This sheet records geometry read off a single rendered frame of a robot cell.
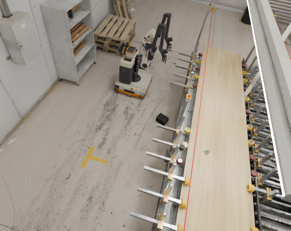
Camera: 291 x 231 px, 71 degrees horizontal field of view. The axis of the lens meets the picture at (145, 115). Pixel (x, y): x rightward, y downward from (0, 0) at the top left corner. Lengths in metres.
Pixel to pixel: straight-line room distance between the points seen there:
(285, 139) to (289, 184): 0.21
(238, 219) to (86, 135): 2.58
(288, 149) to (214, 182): 1.59
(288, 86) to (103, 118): 3.24
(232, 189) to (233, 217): 0.29
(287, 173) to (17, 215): 3.10
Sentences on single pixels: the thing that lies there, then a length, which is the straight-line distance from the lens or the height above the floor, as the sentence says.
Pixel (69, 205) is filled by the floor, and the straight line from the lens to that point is 3.25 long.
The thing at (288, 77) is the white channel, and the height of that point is 2.46.
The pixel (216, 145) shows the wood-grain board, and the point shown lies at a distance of 2.83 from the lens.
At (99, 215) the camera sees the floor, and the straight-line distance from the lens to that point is 3.15.
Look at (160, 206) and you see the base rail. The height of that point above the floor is 0.70.
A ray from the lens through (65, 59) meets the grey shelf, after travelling 4.36.
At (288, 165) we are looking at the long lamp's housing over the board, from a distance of 1.01.
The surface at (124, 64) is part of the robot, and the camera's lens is 3.94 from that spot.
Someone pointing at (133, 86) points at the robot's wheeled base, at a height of 0.28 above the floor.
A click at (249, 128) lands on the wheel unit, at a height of 0.91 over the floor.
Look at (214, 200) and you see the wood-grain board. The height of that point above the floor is 0.90.
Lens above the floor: 3.04
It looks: 49 degrees down
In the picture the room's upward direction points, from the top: 10 degrees clockwise
